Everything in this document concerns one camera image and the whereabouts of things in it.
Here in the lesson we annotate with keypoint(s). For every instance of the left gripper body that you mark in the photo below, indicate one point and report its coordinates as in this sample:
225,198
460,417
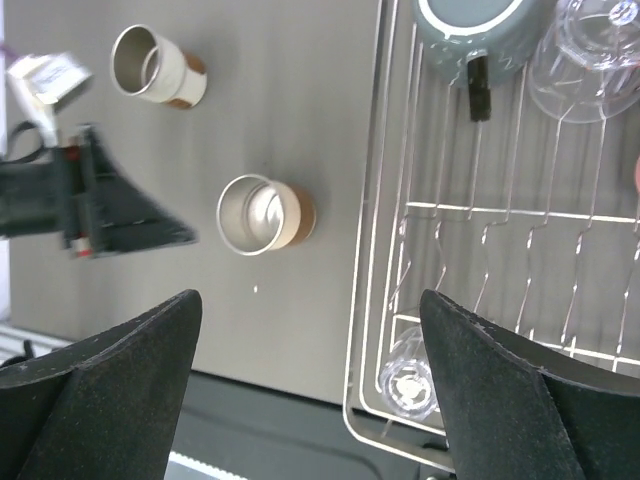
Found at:
41,198

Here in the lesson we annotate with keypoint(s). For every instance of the dark green mug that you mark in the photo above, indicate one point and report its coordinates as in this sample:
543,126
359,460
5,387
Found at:
478,45

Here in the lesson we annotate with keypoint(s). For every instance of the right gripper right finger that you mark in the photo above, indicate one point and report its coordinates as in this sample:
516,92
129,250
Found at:
514,409

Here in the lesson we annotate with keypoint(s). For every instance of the pink plastic cup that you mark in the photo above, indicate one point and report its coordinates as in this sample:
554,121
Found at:
637,175

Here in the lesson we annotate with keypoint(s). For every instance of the steel cup back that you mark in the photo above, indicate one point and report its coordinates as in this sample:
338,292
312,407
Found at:
146,65

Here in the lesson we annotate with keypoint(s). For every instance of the wire dish rack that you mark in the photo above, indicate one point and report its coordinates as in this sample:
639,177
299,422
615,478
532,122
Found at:
531,222

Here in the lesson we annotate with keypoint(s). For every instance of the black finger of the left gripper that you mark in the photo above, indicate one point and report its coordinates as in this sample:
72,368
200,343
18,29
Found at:
116,216

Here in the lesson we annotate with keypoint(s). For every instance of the small clear plastic cup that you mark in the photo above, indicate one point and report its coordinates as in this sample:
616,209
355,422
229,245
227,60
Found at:
406,381

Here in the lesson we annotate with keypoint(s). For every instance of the large clear plastic tumbler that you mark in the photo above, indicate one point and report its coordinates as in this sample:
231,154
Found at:
586,67

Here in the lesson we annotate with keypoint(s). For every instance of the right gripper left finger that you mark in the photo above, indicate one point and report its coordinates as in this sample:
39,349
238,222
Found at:
105,407

